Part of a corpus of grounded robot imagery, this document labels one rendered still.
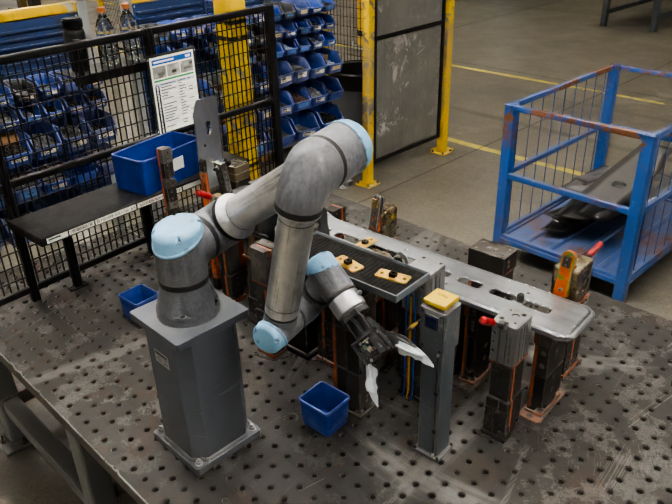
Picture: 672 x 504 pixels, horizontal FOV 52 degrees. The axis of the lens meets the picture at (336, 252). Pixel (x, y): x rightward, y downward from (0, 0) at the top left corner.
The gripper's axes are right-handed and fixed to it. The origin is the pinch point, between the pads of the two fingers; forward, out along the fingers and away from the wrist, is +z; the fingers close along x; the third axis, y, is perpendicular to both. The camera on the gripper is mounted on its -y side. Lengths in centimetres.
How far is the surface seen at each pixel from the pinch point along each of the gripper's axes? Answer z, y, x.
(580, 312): 8, -39, 41
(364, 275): -28.0, -9.6, 5.0
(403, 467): 13.9, -24.7, -17.5
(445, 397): 5.9, -20.7, 2.2
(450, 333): -4.8, -9.1, 13.6
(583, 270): -1, -47, 49
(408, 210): -115, -308, 7
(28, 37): -249, -111, -80
